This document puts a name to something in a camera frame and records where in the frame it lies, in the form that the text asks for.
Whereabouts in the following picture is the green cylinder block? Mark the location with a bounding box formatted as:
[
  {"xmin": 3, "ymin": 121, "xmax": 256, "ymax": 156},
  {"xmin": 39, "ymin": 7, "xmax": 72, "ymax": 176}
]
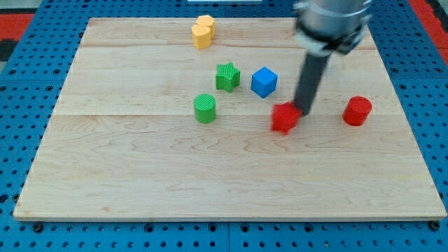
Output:
[{"xmin": 193, "ymin": 94, "xmax": 216, "ymax": 124}]

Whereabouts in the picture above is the wooden board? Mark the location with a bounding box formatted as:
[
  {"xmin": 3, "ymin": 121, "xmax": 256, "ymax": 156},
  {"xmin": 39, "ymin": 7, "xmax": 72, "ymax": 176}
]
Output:
[{"xmin": 13, "ymin": 17, "xmax": 446, "ymax": 222}]

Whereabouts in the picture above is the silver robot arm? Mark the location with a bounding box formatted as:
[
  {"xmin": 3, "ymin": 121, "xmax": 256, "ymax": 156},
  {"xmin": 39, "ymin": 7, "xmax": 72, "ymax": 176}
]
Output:
[{"xmin": 293, "ymin": 0, "xmax": 372, "ymax": 57}]

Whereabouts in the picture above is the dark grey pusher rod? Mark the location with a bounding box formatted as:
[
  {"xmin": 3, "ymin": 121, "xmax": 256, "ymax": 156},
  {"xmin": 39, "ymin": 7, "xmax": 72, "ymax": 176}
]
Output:
[{"xmin": 293, "ymin": 53, "xmax": 330, "ymax": 117}]

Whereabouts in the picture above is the red star block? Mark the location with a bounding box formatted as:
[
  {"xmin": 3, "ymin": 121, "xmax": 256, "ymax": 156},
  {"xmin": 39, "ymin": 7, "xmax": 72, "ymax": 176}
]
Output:
[{"xmin": 270, "ymin": 101, "xmax": 302, "ymax": 135}]

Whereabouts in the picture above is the front yellow heart block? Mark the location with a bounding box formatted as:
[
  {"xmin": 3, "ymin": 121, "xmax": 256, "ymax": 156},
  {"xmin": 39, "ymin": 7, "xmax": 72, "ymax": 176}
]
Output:
[{"xmin": 191, "ymin": 24, "xmax": 211, "ymax": 50}]

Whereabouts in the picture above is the blue cube block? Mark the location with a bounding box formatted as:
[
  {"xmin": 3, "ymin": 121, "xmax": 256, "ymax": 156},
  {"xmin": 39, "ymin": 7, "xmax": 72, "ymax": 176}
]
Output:
[{"xmin": 251, "ymin": 67, "xmax": 278, "ymax": 98}]

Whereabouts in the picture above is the red cylinder block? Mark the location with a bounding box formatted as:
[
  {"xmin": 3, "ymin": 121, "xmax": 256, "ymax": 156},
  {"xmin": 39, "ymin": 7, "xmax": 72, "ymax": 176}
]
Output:
[{"xmin": 342, "ymin": 96, "xmax": 372, "ymax": 126}]

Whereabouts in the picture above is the rear yellow hexagon block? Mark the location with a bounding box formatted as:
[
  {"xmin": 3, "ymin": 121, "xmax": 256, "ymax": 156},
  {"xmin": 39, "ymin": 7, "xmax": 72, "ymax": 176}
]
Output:
[{"xmin": 196, "ymin": 15, "xmax": 216, "ymax": 39}]

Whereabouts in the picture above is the green star block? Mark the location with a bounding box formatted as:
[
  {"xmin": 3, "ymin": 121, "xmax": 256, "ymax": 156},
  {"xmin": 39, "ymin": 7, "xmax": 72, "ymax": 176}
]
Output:
[{"xmin": 216, "ymin": 62, "xmax": 241, "ymax": 92}]

